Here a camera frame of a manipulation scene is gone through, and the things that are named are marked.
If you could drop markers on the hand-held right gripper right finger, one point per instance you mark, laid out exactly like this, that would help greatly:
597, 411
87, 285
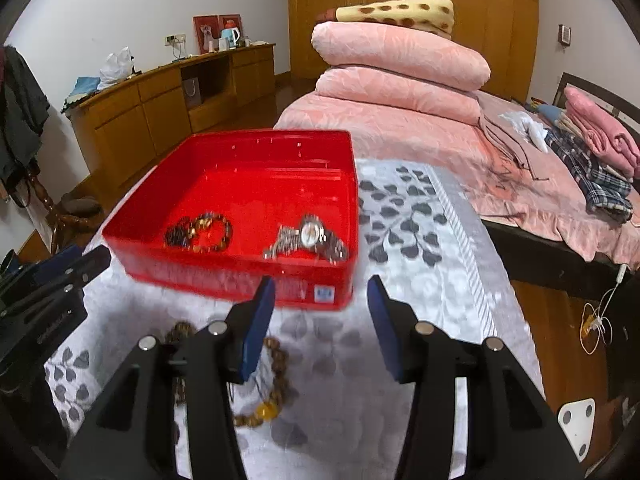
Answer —
387, 330

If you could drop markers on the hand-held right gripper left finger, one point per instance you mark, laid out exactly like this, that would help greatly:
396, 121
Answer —
257, 330

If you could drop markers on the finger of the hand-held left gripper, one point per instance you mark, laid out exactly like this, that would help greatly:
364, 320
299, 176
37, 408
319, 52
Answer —
55, 307
55, 265

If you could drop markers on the silver wristwatch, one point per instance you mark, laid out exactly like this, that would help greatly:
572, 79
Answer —
310, 232

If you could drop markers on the red tin box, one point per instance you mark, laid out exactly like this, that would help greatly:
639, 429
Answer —
250, 185

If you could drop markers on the grey leaf-patterned tablecloth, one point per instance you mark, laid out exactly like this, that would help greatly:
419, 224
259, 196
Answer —
440, 280

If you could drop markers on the wooden sideboard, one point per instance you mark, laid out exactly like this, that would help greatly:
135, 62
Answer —
130, 125

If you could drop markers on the dark coat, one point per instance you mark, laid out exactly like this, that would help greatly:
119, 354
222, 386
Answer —
20, 110

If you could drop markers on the blue cloth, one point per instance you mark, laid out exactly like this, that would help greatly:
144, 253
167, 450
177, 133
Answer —
82, 90

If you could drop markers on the bed with pink sheet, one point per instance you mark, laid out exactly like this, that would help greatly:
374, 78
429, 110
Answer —
450, 160

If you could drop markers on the white plastic bag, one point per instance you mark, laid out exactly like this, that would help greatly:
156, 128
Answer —
116, 70

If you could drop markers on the white bathroom scale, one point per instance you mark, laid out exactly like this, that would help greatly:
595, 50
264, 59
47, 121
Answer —
575, 430

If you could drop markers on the grey paper bag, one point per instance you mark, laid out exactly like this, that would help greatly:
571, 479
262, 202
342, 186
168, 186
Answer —
191, 92

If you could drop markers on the large pink folded quilt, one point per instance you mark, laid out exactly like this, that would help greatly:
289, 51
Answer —
400, 55
395, 95

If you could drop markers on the white crumpled cloth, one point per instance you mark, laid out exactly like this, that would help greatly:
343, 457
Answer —
525, 127

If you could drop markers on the plaid folded clothes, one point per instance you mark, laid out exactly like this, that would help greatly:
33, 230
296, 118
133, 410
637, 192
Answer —
595, 175

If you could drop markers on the white electric kettle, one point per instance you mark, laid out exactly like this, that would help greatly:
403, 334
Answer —
231, 36

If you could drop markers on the small pink folded blanket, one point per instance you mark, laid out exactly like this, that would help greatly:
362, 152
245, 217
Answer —
605, 130

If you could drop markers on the dark wooden headboard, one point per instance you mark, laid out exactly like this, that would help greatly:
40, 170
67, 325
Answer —
575, 82

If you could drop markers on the yellow brown-spotted pillow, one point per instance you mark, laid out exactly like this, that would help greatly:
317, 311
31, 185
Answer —
400, 12

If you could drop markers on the wooden wardrobe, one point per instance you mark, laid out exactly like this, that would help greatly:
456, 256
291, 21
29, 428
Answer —
475, 10

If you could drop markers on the wall socket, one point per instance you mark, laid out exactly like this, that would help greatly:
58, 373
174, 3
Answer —
175, 39

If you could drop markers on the red photo frame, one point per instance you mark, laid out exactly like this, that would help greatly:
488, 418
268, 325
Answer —
235, 21
205, 32

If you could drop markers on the wall intercom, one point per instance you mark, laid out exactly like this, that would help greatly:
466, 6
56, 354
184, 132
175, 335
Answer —
565, 35

